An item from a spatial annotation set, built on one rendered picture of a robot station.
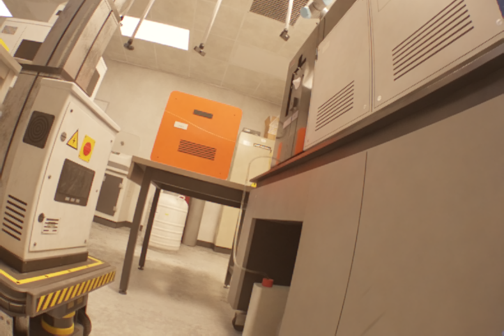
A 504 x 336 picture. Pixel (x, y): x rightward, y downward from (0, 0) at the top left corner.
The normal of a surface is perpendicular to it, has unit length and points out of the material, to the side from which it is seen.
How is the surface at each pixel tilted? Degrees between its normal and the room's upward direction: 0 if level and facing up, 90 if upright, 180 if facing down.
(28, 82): 90
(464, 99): 90
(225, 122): 90
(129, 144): 105
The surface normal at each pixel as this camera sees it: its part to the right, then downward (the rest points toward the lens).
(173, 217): 0.57, -0.12
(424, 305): -0.95, -0.26
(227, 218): 0.25, -0.23
